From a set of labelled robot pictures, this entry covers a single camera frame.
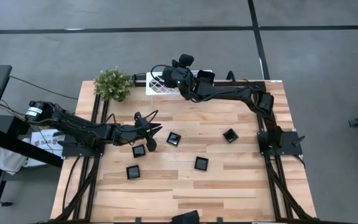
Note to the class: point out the white lattice shelf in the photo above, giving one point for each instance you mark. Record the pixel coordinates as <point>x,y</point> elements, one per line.
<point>148,92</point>

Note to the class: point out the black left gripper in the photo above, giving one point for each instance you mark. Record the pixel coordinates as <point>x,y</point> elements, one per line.
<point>129,135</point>

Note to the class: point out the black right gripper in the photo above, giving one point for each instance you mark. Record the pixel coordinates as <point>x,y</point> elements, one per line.
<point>187,87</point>

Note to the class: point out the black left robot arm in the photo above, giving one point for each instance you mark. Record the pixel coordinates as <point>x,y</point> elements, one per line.
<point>73,127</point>

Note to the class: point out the white bag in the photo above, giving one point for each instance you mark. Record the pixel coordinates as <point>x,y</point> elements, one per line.
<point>6,160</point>

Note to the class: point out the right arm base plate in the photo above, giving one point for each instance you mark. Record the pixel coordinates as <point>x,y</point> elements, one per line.
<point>291,146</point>

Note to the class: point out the white cardboard box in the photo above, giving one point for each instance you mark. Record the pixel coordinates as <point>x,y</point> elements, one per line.
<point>43,140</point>

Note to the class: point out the black wavy square mini plate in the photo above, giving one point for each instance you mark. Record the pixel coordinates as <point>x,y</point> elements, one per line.
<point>206,76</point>

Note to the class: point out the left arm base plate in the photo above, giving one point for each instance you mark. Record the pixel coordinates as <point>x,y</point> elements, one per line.
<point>82,151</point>

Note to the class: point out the green potted plant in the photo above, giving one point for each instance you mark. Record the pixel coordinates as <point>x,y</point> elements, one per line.
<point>113,84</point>

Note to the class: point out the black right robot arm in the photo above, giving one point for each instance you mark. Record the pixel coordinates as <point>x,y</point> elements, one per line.
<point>228,92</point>

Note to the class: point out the black table clamp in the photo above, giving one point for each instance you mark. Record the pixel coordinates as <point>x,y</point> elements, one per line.
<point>138,220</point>
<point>219,220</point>

